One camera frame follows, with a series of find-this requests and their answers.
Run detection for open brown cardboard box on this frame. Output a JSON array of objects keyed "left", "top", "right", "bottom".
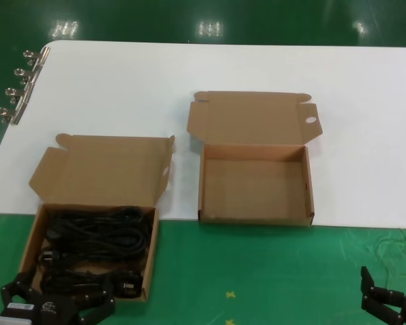
[
  {"left": 185, "top": 90, "right": 323, "bottom": 227},
  {"left": 16, "top": 133, "right": 176, "bottom": 303}
]

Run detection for green work surface cloth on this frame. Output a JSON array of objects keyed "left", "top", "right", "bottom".
[{"left": 0, "top": 211, "right": 406, "bottom": 325}]

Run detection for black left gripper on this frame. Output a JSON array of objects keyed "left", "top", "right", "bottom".
[{"left": 0, "top": 270, "right": 117, "bottom": 325}]

